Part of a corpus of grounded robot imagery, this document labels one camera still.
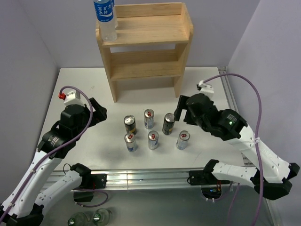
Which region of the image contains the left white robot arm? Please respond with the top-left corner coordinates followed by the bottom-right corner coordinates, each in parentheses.
top-left (0, 98), bottom-right (107, 226)

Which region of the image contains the aluminium rail frame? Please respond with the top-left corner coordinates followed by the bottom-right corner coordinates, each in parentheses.
top-left (44, 67), bottom-right (283, 226)

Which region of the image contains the green glass bottle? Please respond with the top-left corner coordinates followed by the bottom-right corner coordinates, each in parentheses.
top-left (92, 208), bottom-right (112, 226)
top-left (67, 212), bottom-right (90, 226)

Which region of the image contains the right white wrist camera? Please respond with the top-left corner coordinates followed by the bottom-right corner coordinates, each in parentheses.
top-left (197, 80), bottom-right (214, 99)

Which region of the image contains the wooden two-tier shelf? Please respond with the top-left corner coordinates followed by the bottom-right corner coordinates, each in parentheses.
top-left (95, 2), bottom-right (193, 102)

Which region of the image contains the silver blue can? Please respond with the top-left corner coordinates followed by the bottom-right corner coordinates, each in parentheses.
top-left (148, 130), bottom-right (159, 150)
top-left (144, 109), bottom-right (154, 129)
top-left (124, 133), bottom-right (137, 152)
top-left (176, 130), bottom-right (190, 150)

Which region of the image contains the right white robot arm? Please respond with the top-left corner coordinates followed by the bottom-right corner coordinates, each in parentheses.
top-left (174, 93), bottom-right (300, 200)

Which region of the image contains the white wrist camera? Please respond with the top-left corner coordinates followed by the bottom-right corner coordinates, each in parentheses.
top-left (58, 90), bottom-right (84, 106)
top-left (197, 80), bottom-right (214, 99)

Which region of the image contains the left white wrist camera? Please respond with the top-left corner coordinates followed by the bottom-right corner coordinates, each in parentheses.
top-left (58, 90), bottom-right (84, 106)

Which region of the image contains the green glass bottle right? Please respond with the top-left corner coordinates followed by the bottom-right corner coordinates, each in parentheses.
top-left (92, 208), bottom-right (112, 226)

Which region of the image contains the black can yellow label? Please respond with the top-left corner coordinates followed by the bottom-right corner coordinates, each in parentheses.
top-left (124, 115), bottom-right (137, 135)

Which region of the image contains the green glass bottle left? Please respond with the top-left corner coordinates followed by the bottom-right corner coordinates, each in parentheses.
top-left (67, 212), bottom-right (90, 226)

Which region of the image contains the clear water bottle blue label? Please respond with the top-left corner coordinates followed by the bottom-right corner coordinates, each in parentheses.
top-left (94, 0), bottom-right (117, 42)

